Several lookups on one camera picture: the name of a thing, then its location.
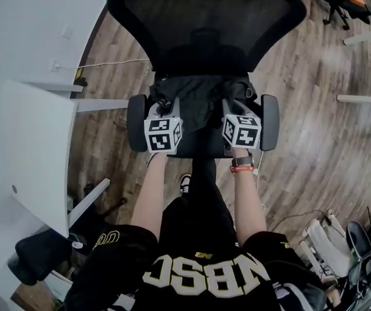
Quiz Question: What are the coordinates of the black fabric bag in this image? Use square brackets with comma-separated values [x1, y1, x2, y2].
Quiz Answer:
[149, 75, 257, 134]

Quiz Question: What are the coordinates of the white desk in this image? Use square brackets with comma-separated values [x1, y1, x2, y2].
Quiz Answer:
[0, 79, 78, 311]

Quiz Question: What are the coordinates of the dark grey oval tray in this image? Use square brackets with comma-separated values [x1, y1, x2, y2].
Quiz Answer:
[345, 220, 371, 262]

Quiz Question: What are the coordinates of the white desk leg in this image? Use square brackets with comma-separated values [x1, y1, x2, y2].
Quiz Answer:
[67, 178, 112, 229]
[74, 98, 130, 113]

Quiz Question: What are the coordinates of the thin white gripper cable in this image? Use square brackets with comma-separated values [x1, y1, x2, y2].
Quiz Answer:
[254, 150, 267, 188]

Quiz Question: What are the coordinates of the black wrist watch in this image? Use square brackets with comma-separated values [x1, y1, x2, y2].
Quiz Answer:
[231, 154, 255, 168]

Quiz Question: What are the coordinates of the person's left forearm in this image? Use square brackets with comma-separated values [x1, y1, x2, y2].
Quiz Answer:
[130, 153, 169, 240]

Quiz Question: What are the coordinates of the yellow and black object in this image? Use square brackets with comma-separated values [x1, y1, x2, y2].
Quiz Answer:
[74, 69, 88, 86]

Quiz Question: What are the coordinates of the black padded chair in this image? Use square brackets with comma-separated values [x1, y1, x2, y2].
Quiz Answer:
[6, 227, 73, 286]

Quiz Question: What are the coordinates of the black floor cable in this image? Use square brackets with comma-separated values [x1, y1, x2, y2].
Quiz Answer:
[269, 208, 328, 236]

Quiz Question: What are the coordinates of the white folded frame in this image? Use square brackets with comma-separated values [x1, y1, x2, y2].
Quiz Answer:
[298, 208, 352, 279]

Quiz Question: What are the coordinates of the white floor cable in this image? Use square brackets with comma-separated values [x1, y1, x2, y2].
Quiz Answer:
[76, 58, 150, 70]

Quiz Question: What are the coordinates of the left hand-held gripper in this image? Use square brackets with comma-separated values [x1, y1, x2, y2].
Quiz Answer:
[143, 97, 184, 156]

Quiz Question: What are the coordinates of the person's right forearm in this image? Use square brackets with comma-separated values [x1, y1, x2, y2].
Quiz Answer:
[230, 147, 268, 248]

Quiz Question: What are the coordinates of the black and white shoe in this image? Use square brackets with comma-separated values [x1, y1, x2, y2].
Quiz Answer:
[179, 173, 193, 198]

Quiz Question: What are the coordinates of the person's black trouser leg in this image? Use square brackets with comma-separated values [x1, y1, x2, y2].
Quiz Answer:
[189, 155, 219, 202]

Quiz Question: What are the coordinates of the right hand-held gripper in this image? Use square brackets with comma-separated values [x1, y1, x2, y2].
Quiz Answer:
[221, 97, 263, 150]

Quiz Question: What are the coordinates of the white desk foot bar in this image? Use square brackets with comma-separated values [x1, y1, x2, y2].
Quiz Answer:
[343, 28, 371, 47]
[336, 93, 371, 106]

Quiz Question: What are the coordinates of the black lettered jersey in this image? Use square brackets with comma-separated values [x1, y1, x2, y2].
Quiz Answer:
[63, 195, 328, 311]

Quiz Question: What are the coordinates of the black mesh office chair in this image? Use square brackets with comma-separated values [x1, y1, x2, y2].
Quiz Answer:
[106, 0, 307, 160]

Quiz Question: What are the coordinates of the red wristband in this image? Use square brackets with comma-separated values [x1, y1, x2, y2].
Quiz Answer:
[230, 165, 256, 175]

